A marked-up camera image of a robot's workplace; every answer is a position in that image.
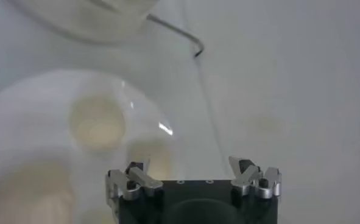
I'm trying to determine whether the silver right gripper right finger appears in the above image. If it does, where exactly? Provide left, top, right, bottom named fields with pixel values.
left=228, top=155, right=283, bottom=200

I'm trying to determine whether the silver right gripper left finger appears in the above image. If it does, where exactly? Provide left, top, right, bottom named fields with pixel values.
left=104, top=161, right=164, bottom=220

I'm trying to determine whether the large white round plate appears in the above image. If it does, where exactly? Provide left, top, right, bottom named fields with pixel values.
left=0, top=69, right=180, bottom=224

